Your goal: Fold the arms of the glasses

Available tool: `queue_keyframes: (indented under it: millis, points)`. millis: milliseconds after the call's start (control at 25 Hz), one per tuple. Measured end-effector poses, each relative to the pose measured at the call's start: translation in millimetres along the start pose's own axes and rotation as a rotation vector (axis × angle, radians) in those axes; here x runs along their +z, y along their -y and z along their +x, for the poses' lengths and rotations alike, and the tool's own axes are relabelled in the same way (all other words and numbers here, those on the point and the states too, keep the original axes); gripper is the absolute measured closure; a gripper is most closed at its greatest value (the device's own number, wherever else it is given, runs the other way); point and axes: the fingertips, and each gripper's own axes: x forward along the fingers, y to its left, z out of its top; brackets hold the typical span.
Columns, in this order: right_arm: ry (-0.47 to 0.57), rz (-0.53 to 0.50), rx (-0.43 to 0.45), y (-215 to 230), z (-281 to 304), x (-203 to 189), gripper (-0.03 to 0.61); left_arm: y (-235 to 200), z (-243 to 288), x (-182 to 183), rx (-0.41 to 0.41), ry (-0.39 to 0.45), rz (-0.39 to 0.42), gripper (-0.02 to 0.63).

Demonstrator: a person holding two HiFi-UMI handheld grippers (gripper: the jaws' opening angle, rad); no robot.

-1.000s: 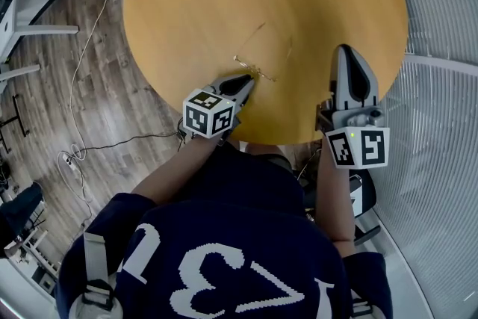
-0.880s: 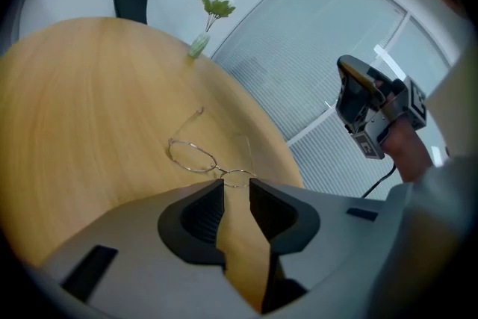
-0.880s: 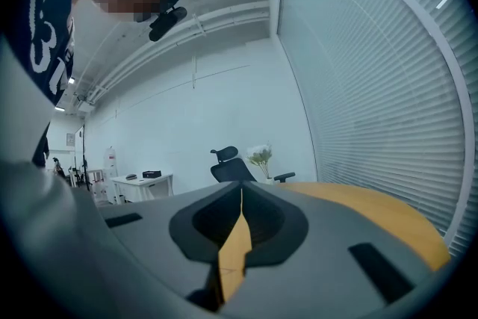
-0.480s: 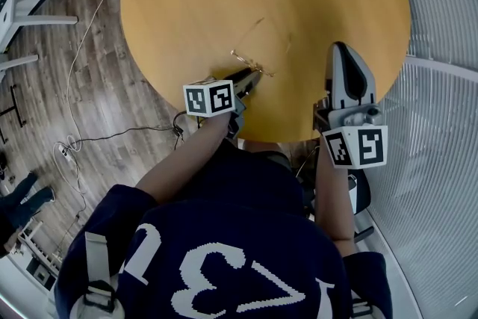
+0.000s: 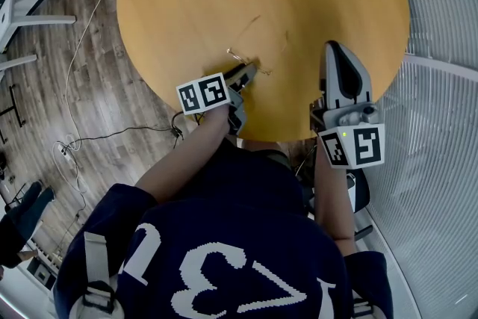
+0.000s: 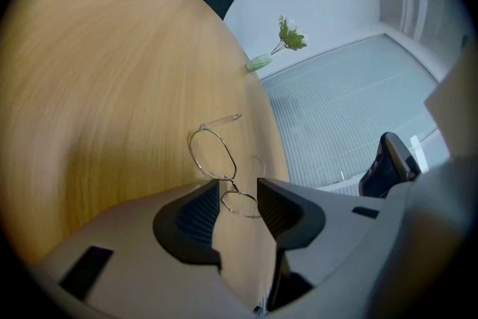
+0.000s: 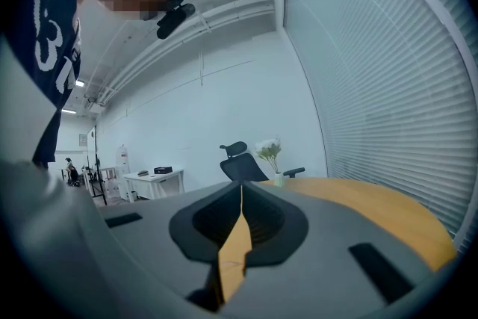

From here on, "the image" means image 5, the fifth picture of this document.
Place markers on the glass wall with white blinds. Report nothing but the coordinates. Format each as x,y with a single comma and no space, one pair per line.
440,11

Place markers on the white desk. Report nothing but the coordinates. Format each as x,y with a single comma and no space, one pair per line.
45,19

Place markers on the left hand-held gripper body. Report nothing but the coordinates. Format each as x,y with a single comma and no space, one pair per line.
203,93

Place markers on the black floor stand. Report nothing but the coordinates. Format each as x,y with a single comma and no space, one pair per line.
16,104

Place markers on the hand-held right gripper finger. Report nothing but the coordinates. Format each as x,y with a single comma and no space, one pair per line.
362,82
330,78

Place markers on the black and white chair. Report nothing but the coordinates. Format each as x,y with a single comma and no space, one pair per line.
360,194

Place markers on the person's left forearm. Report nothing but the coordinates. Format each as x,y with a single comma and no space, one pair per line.
186,153

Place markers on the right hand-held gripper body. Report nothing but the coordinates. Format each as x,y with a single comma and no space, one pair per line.
354,145

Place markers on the person's navy printed shirt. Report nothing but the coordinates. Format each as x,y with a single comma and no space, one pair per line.
224,228

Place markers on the person's right forearm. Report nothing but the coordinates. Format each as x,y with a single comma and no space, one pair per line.
334,205

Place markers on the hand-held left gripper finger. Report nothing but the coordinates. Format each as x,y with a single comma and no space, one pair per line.
241,74

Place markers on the white power strip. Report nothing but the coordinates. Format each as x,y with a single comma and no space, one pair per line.
65,155

